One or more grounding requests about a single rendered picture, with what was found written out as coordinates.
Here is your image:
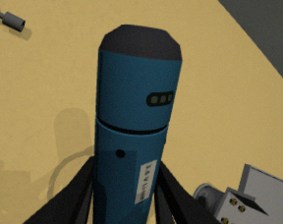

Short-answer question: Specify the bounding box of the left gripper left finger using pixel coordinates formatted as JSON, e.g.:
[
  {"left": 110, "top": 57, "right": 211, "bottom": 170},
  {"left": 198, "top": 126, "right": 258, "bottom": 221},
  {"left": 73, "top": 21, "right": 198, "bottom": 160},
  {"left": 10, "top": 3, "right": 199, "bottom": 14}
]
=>
[{"left": 23, "top": 156, "right": 94, "bottom": 224}]

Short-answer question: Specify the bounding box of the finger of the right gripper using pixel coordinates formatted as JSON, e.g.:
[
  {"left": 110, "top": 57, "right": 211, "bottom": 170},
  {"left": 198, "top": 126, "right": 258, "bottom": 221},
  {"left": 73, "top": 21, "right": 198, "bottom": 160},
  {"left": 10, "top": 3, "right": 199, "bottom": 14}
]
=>
[{"left": 197, "top": 196, "right": 209, "bottom": 212}]

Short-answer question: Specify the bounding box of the black cylinder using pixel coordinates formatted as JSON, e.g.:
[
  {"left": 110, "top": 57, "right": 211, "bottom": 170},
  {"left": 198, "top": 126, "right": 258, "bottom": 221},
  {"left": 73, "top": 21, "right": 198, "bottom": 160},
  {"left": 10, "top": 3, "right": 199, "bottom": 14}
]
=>
[{"left": 193, "top": 183, "right": 224, "bottom": 216}]

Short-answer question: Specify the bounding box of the brass hex nut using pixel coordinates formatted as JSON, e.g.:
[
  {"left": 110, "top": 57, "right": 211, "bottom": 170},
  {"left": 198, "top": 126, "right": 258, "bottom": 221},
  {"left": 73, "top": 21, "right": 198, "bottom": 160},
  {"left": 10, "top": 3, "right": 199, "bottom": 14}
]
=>
[
  {"left": 231, "top": 198, "right": 237, "bottom": 206},
  {"left": 240, "top": 206, "right": 246, "bottom": 212},
  {"left": 223, "top": 218, "right": 229, "bottom": 224}
]

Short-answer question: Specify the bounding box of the dark blue electric nut driver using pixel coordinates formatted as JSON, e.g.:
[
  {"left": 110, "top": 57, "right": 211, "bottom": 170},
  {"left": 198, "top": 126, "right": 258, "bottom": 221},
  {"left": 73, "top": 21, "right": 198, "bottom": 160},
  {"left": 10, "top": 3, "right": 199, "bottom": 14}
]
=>
[{"left": 92, "top": 25, "right": 183, "bottom": 224}]

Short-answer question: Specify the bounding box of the grey l-shaped metal bracket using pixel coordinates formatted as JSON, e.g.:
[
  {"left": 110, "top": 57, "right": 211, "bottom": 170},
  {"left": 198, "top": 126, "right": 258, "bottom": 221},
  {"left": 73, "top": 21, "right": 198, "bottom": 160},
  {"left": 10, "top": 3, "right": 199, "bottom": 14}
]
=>
[{"left": 214, "top": 187, "right": 270, "bottom": 224}]

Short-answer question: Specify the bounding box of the red-handled nut driver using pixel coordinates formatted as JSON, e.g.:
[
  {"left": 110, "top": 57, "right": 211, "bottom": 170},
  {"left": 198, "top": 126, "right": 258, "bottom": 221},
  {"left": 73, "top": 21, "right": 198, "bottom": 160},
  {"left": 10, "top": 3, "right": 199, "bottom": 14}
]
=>
[{"left": 0, "top": 12, "right": 26, "bottom": 32}]

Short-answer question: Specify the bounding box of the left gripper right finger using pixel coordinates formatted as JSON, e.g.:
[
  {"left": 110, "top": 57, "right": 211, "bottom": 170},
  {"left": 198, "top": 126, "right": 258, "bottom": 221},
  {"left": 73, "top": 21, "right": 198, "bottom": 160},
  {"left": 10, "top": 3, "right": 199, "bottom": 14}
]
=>
[{"left": 154, "top": 161, "right": 222, "bottom": 224}]

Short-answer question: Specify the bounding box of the grey shallow tray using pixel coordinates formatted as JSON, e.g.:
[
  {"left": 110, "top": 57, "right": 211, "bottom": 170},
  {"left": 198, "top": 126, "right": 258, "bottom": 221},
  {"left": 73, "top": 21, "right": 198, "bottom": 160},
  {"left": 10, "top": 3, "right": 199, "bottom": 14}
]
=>
[{"left": 238, "top": 164, "right": 283, "bottom": 224}]

